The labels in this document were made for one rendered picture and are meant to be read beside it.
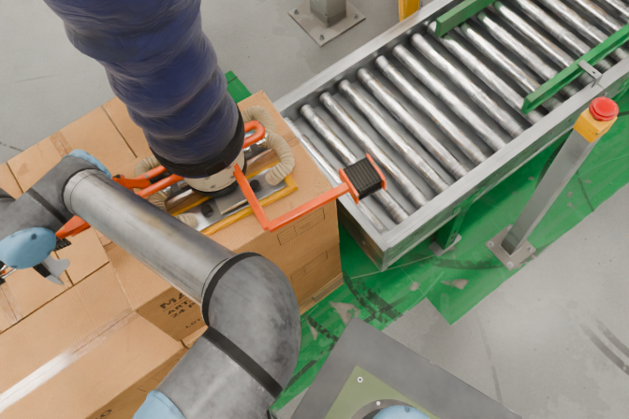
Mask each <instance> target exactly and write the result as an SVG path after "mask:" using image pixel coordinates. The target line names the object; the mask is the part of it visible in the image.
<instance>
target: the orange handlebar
mask: <svg viewBox="0 0 629 419"><path fill-rule="evenodd" d="M252 129H256V130H257V132H256V133H254V134H252V135H251V136H249V137H246V138H245V139H244V143H243V146H242V149H244V148H246V147H248V146H250V145H252V144H254V143H256V142H258V141H259V140H260V139H262V138H263V137H264V136H265V133H266V129H265V126H264V125H263V123H262V122H259V121H250V122H248V123H245V124H244V130H245V133H246V132H248V131H250V130H252ZM234 168H235V171H233V175H234V177H235V179H236V181H237V182H238V184H239V185H240V187H241V190H242V192H243V193H244V195H245V197H246V199H247V201H248V203H249V205H250V206H251V208H252V210H253V212H254V214H255V216H256V217H257V219H258V221H259V223H260V225H261V227H262V229H263V230H264V231H267V230H269V231H270V232H271V233H272V232H274V231H276V230H278V229H280V228H281V227H283V226H285V225H287V224H290V223H292V222H294V221H296V220H297V219H299V218H300V217H302V216H304V215H306V214H308V213H310V212H312V211H313V210H316V209H318V208H320V207H322V206H324V205H326V204H328V203H329V202H330V201H332V200H334V199H336V198H338V197H340V196H342V195H344V194H346V193H348V192H350V189H349V187H348V185H347V184H346V182H344V183H343V184H341V185H339V186H337V187H335V188H333V189H331V190H329V191H327V192H325V193H324V194H322V195H320V196H318V197H316V198H314V199H312V200H310V201H308V202H306V203H305V204H303V205H301V206H299V207H297V208H295V209H293V210H291V211H289V212H288V213H286V214H284V215H282V216H280V217H278V218H276V219H274V220H272V221H269V219H268V218H267V216H266V214H265V212H264V210H263V209H262V208H261V206H260V204H259V202H258V200H257V198H256V196H255V194H254V192H253V190H252V188H251V187H250V185H249V183H248V181H247V179H246V178H245V177H244V175H243V173H242V171H241V169H240V167H239V165H238V163H237V164H236V165H235V166H234ZM166 171H168V170H167V169H165V168H164V167H163V166H158V167H156V168H154V169H152V170H150V171H148V172H146V173H144V174H142V175H140V176H138V177H136V178H134V179H133V180H145V181H149V180H150V179H152V178H154V177H156V176H158V175H159V174H160V175H161V173H163V172H166ZM182 179H184V178H183V177H180V176H177V175H174V174H172V175H170V176H168V177H166V178H164V179H162V180H161V181H158V182H156V183H154V184H152V185H150V186H148V187H146V188H144V189H142V190H140V191H138V192H136V193H135V194H137V195H139V196H141V197H143V198H145V197H147V196H149V195H152V194H154V193H156V192H158V191H160V190H162V189H164V188H166V187H168V186H170V185H171V184H173V183H175V182H177V181H180V180H182ZM64 227H65V228H64V229H62V230H60V231H58V232H57V233H55V235H56V236H57V237H58V238H60V239H62V238H66V237H68V236H70V235H71V237H74V236H76V235H78V234H79V233H81V232H83V231H85V230H87V229H89V228H91V226H90V225H89V224H88V223H86V222H85V221H84V220H83V219H82V218H81V217H79V216H77V215H75V216H74V217H73V218H72V219H70V220H69V221H68V222H67V223H66V224H65V225H64Z"/></svg>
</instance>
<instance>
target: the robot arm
mask: <svg viewBox="0 0 629 419"><path fill-rule="evenodd" d="M75 215H77V216H79V217H81V218H82V219H83V220H84V221H85V222H86V223H88V224H89V225H91V226H92V227H93V228H95V229H96V230H97V231H99V232H100V233H101V234H103V235H104V236H105V237H107V238H108V239H110V240H111V241H113V242H114V243H115V244H117V245H118V246H119V247H121V248H122V249H123V250H125V251H126V252H127V253H129V254H130V255H132V256H133V257H134V258H136V259H137V260H138V261H140V262H141V263H142V264H143V265H144V266H146V267H147V268H149V269H150V270H151V271H153V272H154V273H155V274H157V275H158V276H159V277H161V278H162V279H163V280H165V281H166V282H168V283H169V284H170V285H172V286H173V287H174V288H176V289H177V290H179V291H180V292H181V293H183V294H184V295H185V296H187V297H188V298H190V299H191V300H192V301H194V302H195V303H196V304H198V305H199V306H200V310H201V316H202V319H203V321H204V323H205V324H206V326H207V327H208V328H207V329H206V331H205V332H204V333H203V334H202V335H201V336H200V337H199V338H198V339H197V341H196V342H195V343H194V344H193V345H192V346H191V348H190V349H189V350H188V351H187V352H186V353H185V355H184V356H183V357H182V358H181V359H180V361H179V362H178V363H177V364H176V365H175V366H174V367H173V369H172V370H171V371H170V372H169V373H168V375H167V376H166V377H165V378H164V379H163V380H162V382H161V383H160V384H159V385H157V386H156V388H155V389H154V390H152V391H151V392H150V393H149V394H148V395H147V397H146V400H145V401H144V402H143V404H142V405H141V406H140V407H139V409H138V410H137V411H136V413H135V414H134V416H133V418H132V419H280V418H279V417H277V416H276V415H275V414H274V413H273V412H272V411H271V410H270V409H269V407H270V406H271V404H272V403H273V402H274V400H275V399H276V398H277V397H278V396H279V395H280V393H281V392H282V391H283V390H284V389H285V387H286V386H287V384H288V383H289V381H290V379H291V377H292V375H293V372H294V370H295V367H296V365H297V362H298V357H299V352H300V343H301V321H300V309H299V305H298V301H297V298H296V295H295V293H294V290H293V288H292V286H291V284H290V282H289V280H288V278H287V277H286V275H285V274H284V272H283V271H282V270H281V269H280V268H279V267H278V266H277V265H275V264H274V263H273V262H272V261H271V260H269V259H268V258H266V257H264V256H262V255H261V254H259V253H254V252H242V253H234V252H232V251H231V250H230V249H228V248H226V247H225V246H223V245H221V244H220V243H218V242H216V241H215V240H213V239H211V238H209V237H207V236H205V235H204V234H202V233H200V232H199V231H197V230H196V229H195V228H193V227H191V226H190V225H188V224H186V223H184V222H182V221H181V220H179V219H177V218H176V217H174V216H172V215H171V214H169V213H167V212H166V211H164V210H162V209H160V208H158V207H157V206H156V205H154V204H153V203H151V202H149V201H148V200H146V199H144V198H143V197H141V196H139V195H137V194H135V193H134V192H132V191H130V190H129V189H127V188H125V187H124V186H123V185H121V184H120V183H118V182H116V181H114V180H113V179H112V176H111V174H110V172H109V171H108V170H107V168H106V167H105V166H104V165H103V164H102V163H101V162H99V161H98V160H97V159H96V158H95V157H93V156H92V155H91V154H89V153H88V152H86V151H84V150H80V149H76V150H74V151H72V152H71V153H69V154H68V155H65V156H64V157H63V158H62V160H61V161H60V162H59V163H58V164H57V165H55V166H54V167H53V168H52V169H51V170H50V171H49V172H47V173H46V174H45V175H44V176H43V177H42V178H41V179H39V180H38V181H37V182H36V183H35V184H34V185H33V186H31V188H29V189H28V190H27V191H25V192H24V193H23V194H22V195H21V196H20V197H19V198H17V199H15V198H14V197H13V196H11V195H10V194H9V193H7V192H6V191H5V190H3V189H2V188H1V187H0V270H1V268H2V267H3V266H4V264H6V265H7V266H8V267H11V268H14V269H26V268H29V267H32V268H33V269H34V270H35V271H36V272H38V273H39V274H40V275H41V276H43V277H44V278H46V279H47V280H48V281H50V282H53V283H56V284H59V285H63V284H64V283H63V282H62V281H61V280H60V278H59V276H60V275H61V274H62V273H63V272H64V271H65V270H66V269H67V268H68V267H69V265H70V262H69V260H68V259H66V258H63V259H57V260H56V259H53V258H52V257H51V256H50V254H51V252H52V250H53V249H54V248H56V247H57V246H59V245H61V244H62V243H64V242H63V241H62V240H61V239H60V238H58V237H57V236H56V235H55V233H57V232H58V231H59V230H60V229H61V228H62V227H63V226H64V225H65V224H66V223H67V222H68V221H69V220H70V219H72V218H73V217H74V216H75ZM57 239H58V240H59V241H58V242H56V240H57ZM362 419H430V418H429V417H428V416H427V415H426V414H424V413H423V412H421V411H419V410H417V409H415V408H412V407H408V406H402V405H396V406H390V407H387V408H381V409H377V410H374V411H372V412H369V413H368V414H367V415H365V416H364V417H363V418H362Z"/></svg>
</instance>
